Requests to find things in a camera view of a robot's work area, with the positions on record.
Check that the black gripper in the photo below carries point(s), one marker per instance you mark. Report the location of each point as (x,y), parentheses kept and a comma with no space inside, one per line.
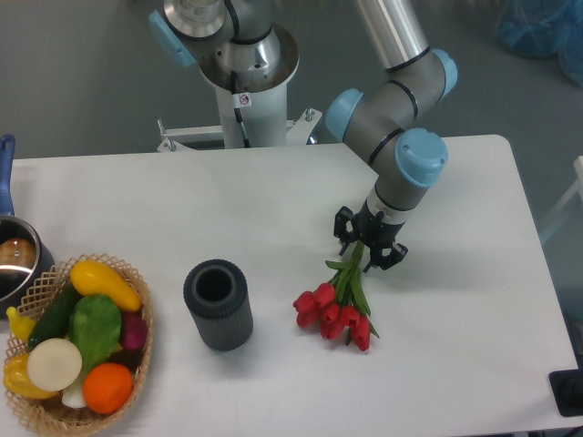
(377,234)

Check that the red tulip bouquet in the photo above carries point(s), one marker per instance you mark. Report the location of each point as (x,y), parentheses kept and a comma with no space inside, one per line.
(339,304)

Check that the dark grey ribbed vase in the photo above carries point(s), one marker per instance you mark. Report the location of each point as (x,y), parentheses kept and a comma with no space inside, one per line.
(217,297)

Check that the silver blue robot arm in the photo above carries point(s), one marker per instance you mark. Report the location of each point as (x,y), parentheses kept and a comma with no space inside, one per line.
(249,60)

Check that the black device at table edge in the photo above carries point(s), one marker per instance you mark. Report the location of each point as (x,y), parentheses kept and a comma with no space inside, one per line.
(567,391)

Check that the purple red onion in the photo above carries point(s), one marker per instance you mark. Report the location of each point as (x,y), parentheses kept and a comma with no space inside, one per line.
(134,332)

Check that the blue plastic bag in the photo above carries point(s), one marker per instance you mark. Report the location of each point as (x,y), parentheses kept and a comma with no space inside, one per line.
(544,29)

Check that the yellow squash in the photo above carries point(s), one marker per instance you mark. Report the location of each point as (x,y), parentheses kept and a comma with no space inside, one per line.
(90,277)

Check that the green lettuce leaf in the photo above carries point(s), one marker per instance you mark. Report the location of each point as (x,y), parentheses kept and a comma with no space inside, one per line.
(94,327)

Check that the orange fruit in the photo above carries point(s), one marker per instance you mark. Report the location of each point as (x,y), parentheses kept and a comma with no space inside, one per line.
(107,387)

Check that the green cucumber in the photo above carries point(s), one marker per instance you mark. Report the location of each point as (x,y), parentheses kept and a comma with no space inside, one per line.
(55,319)

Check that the white round onion slice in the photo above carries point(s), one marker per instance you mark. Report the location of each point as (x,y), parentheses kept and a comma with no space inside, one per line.
(54,364)

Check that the woven wicker basket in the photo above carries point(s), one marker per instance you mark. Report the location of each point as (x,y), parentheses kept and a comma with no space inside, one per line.
(67,413)

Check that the yellow bell pepper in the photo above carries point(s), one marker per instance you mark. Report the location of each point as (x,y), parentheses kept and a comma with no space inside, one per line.
(16,380)

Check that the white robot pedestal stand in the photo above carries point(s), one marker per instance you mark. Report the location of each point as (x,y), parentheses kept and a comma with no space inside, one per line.
(247,120)

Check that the blue handled saucepan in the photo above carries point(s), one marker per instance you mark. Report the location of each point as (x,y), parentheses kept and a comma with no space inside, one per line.
(24,256)

